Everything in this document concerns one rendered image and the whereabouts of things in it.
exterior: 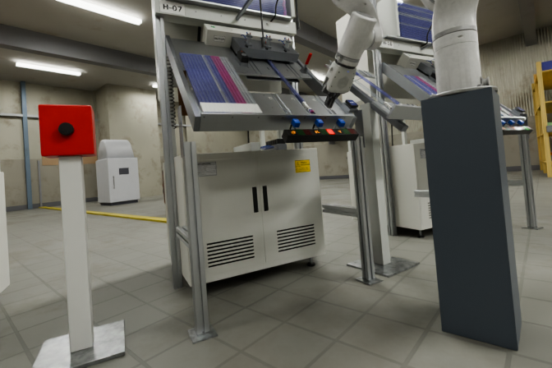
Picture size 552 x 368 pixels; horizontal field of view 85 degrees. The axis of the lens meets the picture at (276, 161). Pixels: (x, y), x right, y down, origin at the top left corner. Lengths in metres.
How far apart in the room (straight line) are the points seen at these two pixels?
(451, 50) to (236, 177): 0.94
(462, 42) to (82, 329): 1.45
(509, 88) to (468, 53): 8.61
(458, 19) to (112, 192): 7.26
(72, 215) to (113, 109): 8.84
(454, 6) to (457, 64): 0.17
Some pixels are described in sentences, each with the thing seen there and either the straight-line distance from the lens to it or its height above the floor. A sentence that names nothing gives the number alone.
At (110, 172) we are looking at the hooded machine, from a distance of 7.67.
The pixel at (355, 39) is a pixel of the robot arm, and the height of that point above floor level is 0.92.
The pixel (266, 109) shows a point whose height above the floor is 0.76.
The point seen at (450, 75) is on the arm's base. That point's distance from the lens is 1.07.
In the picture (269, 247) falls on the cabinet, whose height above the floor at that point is 0.15.
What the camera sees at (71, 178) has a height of 0.55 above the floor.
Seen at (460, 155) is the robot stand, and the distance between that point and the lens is 1.01.
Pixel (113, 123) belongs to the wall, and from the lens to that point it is 9.85.
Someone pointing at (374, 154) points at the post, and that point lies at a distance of 1.58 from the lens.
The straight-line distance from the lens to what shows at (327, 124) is 1.30.
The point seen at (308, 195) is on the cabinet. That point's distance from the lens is 1.57.
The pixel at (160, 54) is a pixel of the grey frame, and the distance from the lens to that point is 1.64.
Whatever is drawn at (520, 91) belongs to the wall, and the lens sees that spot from 9.65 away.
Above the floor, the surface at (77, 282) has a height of 0.22.
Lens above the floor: 0.53
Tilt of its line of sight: 2 degrees up
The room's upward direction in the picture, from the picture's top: 5 degrees counter-clockwise
